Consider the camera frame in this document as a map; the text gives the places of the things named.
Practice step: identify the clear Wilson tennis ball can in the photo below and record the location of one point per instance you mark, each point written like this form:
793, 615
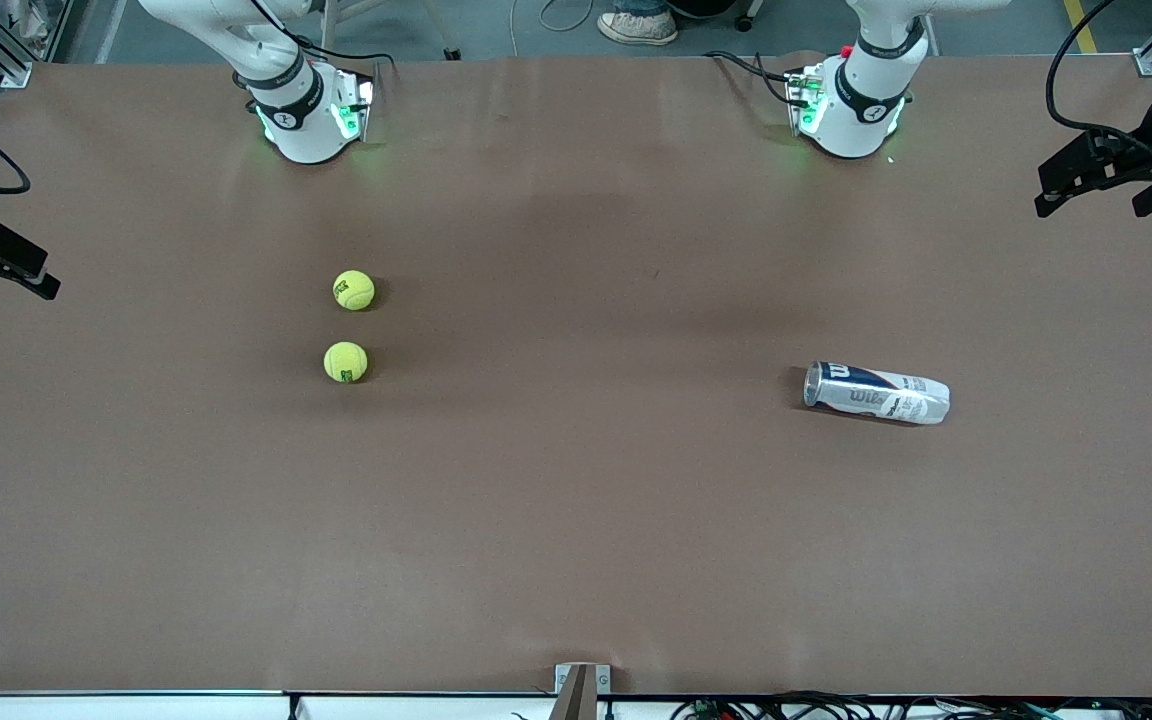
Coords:
876, 393

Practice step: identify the white table edge rail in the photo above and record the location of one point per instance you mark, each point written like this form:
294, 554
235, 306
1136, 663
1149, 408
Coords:
136, 708

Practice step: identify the left base connector plate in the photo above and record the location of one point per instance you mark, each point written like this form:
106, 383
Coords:
804, 100

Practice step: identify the yellow tennis ball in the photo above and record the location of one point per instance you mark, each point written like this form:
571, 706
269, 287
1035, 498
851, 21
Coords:
346, 362
354, 290

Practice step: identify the right base connector plate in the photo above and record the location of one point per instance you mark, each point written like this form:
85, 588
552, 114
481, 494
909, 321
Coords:
356, 105

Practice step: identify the grey sneaker shoe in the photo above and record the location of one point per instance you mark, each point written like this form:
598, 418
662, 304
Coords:
636, 28

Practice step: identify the chair caster wheel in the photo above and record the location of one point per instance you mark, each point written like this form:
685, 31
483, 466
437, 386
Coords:
748, 15

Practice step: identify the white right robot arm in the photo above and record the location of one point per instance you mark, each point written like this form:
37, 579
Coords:
306, 130

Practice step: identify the base connector plate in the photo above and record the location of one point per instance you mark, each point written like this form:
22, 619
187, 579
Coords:
804, 100
356, 105

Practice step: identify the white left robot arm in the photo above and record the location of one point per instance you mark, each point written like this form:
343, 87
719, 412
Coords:
851, 120

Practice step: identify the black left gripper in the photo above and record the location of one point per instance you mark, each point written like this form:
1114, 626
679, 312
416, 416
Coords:
1149, 143

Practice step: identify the brown table cover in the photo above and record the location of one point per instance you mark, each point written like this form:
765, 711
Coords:
576, 520

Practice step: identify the metal mount bracket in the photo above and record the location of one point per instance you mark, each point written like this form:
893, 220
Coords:
604, 680

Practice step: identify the brown mount post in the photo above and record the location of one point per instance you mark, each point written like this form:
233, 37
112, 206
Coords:
576, 700

